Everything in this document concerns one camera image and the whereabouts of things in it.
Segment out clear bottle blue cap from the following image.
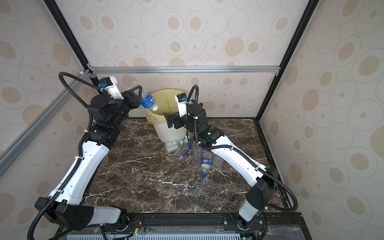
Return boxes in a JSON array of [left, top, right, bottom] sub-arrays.
[[173, 142, 192, 161]]

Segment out clear bottle purple label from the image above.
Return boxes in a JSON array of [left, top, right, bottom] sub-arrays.
[[193, 145, 205, 164]]

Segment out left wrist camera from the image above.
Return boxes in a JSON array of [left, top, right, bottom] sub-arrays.
[[99, 76, 124, 100]]

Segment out horizontal aluminium rail back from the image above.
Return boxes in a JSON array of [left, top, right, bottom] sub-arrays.
[[91, 66, 280, 74]]

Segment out black frame post left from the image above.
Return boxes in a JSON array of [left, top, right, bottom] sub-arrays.
[[43, 0, 120, 122]]

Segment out black frame post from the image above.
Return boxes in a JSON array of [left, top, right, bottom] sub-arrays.
[[43, 0, 120, 122], [255, 0, 320, 122]]

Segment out white plastic waste bin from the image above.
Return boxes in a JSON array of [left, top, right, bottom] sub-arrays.
[[154, 122, 187, 143]]

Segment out aluminium rail left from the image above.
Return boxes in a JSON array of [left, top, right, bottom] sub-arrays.
[[1, 80, 89, 175]]

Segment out black frame post right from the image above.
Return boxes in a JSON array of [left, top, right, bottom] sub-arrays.
[[255, 0, 320, 122]]

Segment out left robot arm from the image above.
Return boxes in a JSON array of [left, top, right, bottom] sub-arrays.
[[27, 72, 143, 240]]

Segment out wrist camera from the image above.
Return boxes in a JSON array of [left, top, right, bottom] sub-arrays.
[[175, 93, 187, 118], [99, 76, 124, 100]]

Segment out clear bottle pale green cap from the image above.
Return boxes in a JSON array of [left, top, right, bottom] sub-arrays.
[[212, 155, 224, 171]]

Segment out yellow bin liner bag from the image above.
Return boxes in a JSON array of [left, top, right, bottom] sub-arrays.
[[147, 89, 185, 125]]

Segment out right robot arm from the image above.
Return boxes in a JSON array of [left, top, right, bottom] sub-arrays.
[[164, 85, 299, 230]]

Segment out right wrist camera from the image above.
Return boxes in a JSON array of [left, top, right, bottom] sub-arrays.
[[175, 93, 187, 118]]

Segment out Pocari bottle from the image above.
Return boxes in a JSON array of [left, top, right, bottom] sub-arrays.
[[129, 81, 159, 112]]

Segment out Pepsi bottle blue cap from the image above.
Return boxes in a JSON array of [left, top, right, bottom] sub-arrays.
[[201, 152, 212, 178]]

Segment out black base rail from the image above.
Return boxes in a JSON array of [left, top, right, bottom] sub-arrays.
[[52, 211, 313, 240]]

